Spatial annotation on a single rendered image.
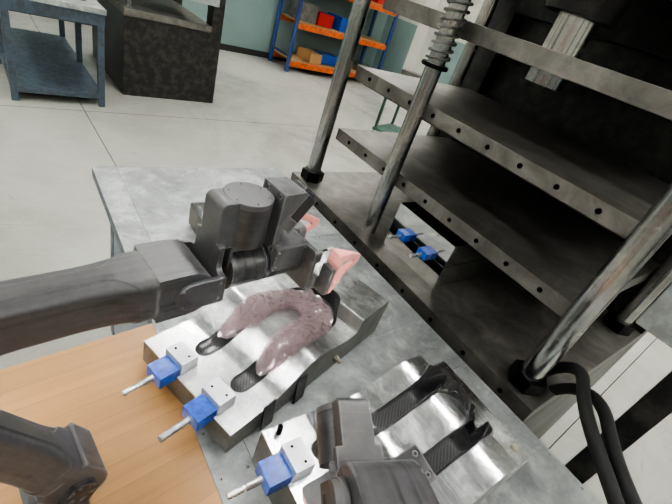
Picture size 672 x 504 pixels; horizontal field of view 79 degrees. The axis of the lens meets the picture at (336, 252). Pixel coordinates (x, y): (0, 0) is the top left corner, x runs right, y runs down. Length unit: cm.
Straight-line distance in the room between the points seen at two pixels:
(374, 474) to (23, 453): 37
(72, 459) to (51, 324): 23
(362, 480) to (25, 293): 32
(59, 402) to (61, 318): 46
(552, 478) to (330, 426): 72
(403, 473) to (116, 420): 58
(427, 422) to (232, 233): 53
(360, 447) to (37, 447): 35
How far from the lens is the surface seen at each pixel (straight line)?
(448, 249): 135
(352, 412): 45
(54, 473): 62
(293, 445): 71
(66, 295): 43
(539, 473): 109
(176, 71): 491
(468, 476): 82
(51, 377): 92
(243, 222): 45
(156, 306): 45
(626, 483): 112
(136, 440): 83
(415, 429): 83
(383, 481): 39
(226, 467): 81
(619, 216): 114
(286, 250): 51
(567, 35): 153
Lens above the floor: 152
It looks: 32 degrees down
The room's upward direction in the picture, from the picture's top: 20 degrees clockwise
